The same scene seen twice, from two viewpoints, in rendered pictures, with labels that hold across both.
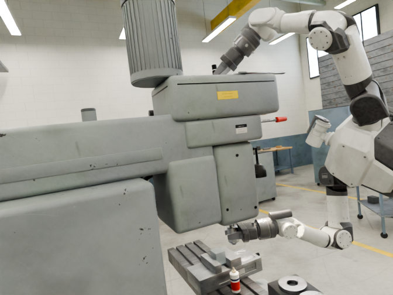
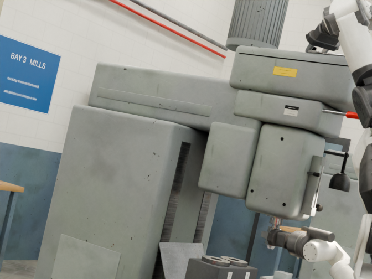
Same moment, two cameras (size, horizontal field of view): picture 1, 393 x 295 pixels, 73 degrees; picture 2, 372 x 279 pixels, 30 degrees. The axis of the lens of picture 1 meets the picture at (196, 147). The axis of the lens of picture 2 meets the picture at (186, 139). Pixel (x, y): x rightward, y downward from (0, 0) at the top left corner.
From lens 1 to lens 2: 2.08 m
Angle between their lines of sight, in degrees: 56
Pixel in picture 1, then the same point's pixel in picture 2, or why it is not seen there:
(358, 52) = (346, 40)
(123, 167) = (179, 113)
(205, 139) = (249, 109)
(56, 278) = (103, 160)
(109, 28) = not seen: outside the picture
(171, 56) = (251, 27)
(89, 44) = not seen: outside the picture
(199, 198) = (225, 164)
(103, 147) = (172, 93)
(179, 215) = (203, 171)
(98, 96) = not seen: outside the picture
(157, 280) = (150, 197)
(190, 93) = (248, 63)
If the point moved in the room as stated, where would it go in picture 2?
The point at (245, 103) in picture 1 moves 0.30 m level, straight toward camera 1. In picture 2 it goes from (303, 84) to (226, 62)
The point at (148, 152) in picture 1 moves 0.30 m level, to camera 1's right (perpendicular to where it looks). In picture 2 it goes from (200, 107) to (249, 112)
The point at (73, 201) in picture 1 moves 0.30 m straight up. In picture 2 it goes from (127, 116) to (144, 39)
